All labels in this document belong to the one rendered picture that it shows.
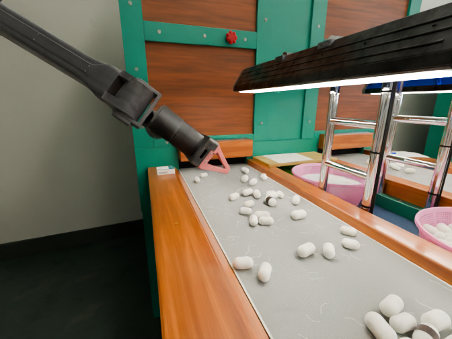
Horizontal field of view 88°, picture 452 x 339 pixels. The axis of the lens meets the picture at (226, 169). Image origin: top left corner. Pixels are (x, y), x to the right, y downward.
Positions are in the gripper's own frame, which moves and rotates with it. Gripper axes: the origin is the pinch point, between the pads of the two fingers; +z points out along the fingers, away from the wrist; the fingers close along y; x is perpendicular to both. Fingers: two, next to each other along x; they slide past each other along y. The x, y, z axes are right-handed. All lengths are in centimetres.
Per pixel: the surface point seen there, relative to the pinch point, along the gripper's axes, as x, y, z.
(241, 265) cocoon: 10.8, -20.3, 3.8
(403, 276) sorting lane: -3.7, -29.3, 23.2
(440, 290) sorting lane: -5.1, -33.2, 25.0
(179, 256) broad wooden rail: 15.9, -16.6, -4.3
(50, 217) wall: 100, 125, -28
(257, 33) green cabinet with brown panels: -50, 42, -6
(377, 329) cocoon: 3.9, -35.9, 11.9
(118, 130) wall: 25, 128, -27
